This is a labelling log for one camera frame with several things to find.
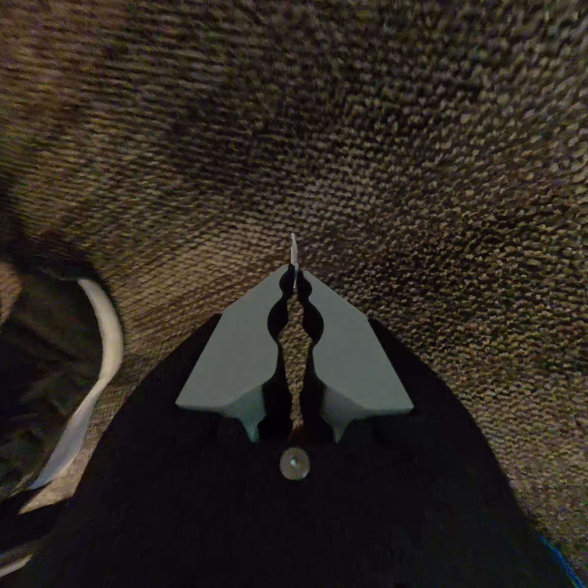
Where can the single white puzzle piece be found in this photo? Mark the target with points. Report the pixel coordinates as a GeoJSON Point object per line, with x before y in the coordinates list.
{"type": "Point", "coordinates": [294, 250]}

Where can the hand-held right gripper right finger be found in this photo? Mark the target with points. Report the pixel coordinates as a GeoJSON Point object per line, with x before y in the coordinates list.
{"type": "Point", "coordinates": [358, 367]}

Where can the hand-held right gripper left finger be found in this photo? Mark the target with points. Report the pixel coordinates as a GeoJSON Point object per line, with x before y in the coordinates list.
{"type": "Point", "coordinates": [229, 367]}

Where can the black shoe white sole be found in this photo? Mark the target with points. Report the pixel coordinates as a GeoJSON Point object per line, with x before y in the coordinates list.
{"type": "Point", "coordinates": [110, 349]}

